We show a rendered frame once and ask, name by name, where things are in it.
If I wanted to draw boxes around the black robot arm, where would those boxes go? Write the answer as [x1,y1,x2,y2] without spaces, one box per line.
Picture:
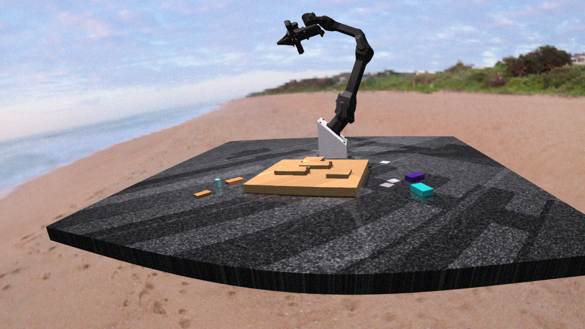
[302,12,374,136]

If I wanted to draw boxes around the purple rectangular block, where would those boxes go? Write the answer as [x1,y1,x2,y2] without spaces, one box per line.
[404,172,425,182]

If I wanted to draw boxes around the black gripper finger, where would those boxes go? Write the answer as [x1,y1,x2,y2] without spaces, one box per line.
[278,40,295,47]
[277,31,291,44]

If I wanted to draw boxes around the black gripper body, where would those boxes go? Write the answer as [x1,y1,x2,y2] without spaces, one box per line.
[284,20,310,54]

